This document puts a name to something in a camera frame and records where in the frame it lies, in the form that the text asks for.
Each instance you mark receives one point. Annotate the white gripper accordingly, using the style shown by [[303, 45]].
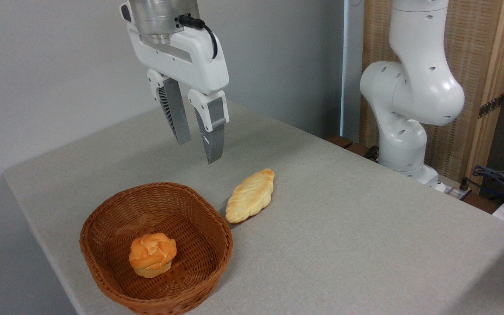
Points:
[[182, 57]]

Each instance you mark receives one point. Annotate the round orange bread bun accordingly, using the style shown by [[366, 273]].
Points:
[[152, 253]]

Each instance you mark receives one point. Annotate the braided pale bread loaf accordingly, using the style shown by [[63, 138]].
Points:
[[250, 197]]

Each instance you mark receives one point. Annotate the brown wicker basket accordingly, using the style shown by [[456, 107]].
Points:
[[190, 218]]

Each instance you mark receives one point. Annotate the black metal hinge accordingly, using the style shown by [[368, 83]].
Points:
[[490, 106]]

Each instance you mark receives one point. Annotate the white vertical wall trim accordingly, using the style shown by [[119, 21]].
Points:
[[344, 65]]

